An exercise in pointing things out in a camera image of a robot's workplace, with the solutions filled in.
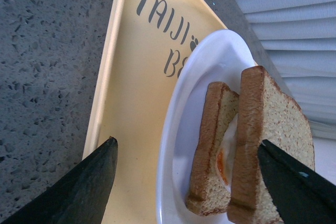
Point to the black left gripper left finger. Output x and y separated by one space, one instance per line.
80 196

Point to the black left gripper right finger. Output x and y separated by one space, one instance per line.
299 193

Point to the bread slice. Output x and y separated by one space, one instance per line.
207 194
264 113

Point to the white oval plate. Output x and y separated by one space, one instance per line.
221 56

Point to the fried egg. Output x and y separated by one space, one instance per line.
225 155

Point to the grey white curtain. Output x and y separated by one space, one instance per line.
299 38

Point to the yellow bear tray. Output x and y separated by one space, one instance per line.
147 46

